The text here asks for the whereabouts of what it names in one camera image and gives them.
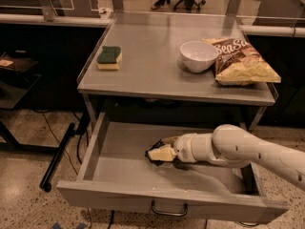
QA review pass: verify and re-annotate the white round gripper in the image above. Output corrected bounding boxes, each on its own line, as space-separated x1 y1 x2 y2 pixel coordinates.
148 134 196 163

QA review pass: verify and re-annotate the blue rxbar blueberry bar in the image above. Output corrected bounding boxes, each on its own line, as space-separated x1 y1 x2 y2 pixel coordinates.
145 141 175 166

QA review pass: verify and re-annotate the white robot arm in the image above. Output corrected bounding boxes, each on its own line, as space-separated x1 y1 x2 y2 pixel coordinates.
146 124 305 190

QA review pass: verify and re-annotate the grey open top drawer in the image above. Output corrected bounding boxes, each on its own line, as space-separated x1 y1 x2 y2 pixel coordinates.
57 114 289 224

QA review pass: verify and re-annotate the white bowl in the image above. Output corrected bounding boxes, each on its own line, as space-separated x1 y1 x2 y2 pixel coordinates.
180 41 218 73

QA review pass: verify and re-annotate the grey metal table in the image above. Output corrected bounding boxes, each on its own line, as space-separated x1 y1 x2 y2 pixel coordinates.
78 12 275 129

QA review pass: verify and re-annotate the green yellow sponge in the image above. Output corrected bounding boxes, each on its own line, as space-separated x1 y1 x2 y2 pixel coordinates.
96 46 122 71

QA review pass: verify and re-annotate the sea salt chips bag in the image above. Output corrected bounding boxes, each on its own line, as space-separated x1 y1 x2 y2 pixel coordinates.
204 38 281 86

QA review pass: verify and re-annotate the black floor bar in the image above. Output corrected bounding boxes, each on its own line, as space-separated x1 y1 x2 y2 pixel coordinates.
39 123 74 193

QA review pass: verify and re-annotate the dark side cart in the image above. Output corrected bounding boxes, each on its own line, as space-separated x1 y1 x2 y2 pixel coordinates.
0 52 39 153

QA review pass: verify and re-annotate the black drawer handle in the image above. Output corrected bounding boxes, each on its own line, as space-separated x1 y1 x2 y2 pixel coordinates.
151 200 189 218

